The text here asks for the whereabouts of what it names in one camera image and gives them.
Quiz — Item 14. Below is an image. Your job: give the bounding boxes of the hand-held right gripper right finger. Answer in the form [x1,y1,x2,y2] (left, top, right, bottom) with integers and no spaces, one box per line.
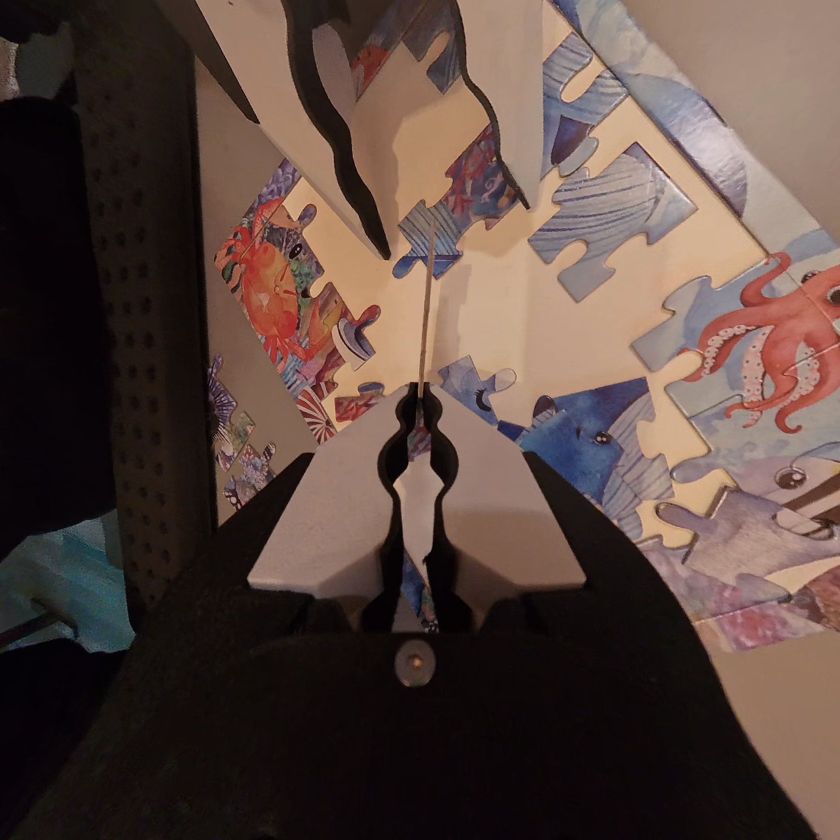
[420,382,588,632]

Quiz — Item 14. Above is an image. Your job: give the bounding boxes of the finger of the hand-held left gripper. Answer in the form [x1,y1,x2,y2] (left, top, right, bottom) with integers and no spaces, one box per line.
[458,0,547,212]
[196,0,392,261]

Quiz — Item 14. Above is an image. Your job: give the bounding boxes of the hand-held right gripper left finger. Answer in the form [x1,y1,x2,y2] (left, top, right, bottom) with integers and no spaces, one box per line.
[247,382,421,632]

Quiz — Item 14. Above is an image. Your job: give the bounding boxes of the whale eyelash puzzle piece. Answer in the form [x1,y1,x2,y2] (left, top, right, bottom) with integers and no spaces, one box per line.
[438,356,517,427]

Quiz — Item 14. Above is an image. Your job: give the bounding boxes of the ocean print puzzle board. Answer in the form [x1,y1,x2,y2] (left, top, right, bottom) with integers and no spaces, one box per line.
[213,0,840,654]

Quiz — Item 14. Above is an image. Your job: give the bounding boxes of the purple and navy puzzle piece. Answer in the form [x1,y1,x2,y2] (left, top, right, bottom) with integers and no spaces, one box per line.
[656,489,840,592]

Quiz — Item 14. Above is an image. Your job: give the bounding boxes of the pile of loose puzzle pieces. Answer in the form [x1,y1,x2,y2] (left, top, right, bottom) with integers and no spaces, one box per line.
[206,354,277,509]

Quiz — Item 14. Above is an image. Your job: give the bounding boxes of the black perforated pad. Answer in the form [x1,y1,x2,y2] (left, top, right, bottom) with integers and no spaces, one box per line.
[75,0,217,611]

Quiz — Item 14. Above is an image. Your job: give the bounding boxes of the person's black clothing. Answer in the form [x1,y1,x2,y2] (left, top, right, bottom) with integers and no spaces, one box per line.
[0,98,118,559]

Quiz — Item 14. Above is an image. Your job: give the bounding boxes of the group of assembled puzzle pieces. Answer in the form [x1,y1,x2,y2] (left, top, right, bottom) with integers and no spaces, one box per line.
[217,0,840,631]

